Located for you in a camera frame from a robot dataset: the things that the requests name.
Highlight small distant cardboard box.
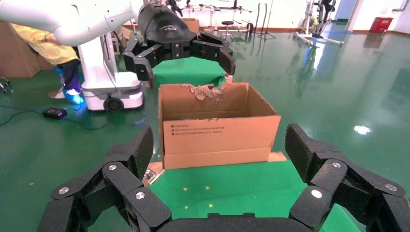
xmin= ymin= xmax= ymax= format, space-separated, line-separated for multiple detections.
xmin=182 ymin=18 xmax=200 ymax=34

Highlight white work table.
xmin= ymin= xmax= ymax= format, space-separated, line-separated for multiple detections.
xmin=179 ymin=2 xmax=254 ymax=33

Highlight black floor cable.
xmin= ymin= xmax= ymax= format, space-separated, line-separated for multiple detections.
xmin=0 ymin=110 xmax=44 ymax=126
xmin=64 ymin=116 xmax=110 ymax=131

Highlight white metal stand frame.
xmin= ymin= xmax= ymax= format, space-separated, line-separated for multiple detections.
xmin=293 ymin=0 xmax=345 ymax=46

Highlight black power box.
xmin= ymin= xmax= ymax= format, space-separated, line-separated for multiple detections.
xmin=42 ymin=108 xmax=68 ymax=120

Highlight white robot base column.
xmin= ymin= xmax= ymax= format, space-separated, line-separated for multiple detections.
xmin=77 ymin=32 xmax=145 ymax=112

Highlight stacked brown cardboard boxes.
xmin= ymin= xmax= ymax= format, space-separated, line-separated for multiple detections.
xmin=0 ymin=20 xmax=56 ymax=78

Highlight large open cardboard carton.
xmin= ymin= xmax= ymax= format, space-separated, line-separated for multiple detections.
xmin=158 ymin=82 xmax=282 ymax=170

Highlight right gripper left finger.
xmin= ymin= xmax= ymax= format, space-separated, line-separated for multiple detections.
xmin=38 ymin=125 xmax=172 ymax=232

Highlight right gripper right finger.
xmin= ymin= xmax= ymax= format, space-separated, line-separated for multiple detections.
xmin=284 ymin=124 xmax=410 ymax=232

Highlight small wheeled cart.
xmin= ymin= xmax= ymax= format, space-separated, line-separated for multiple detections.
xmin=0 ymin=76 xmax=13 ymax=94

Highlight black tripod stand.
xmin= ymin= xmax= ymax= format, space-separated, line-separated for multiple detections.
xmin=254 ymin=0 xmax=276 ymax=40

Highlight green cloth with yellow marks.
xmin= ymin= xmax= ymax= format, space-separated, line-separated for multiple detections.
xmin=148 ymin=160 xmax=366 ymax=232

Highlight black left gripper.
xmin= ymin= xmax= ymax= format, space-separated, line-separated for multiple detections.
xmin=122 ymin=3 xmax=237 ymax=89

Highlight black round stool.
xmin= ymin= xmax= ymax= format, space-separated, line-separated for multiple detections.
xmin=221 ymin=20 xmax=235 ymax=40

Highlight person in yellow coat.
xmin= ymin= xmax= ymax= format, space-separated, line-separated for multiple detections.
xmin=9 ymin=23 xmax=86 ymax=105

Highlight plain green table cloth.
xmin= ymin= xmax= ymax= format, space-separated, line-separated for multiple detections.
xmin=152 ymin=57 xmax=227 ymax=87

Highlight red box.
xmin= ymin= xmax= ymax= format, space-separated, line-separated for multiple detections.
xmin=370 ymin=16 xmax=394 ymax=34

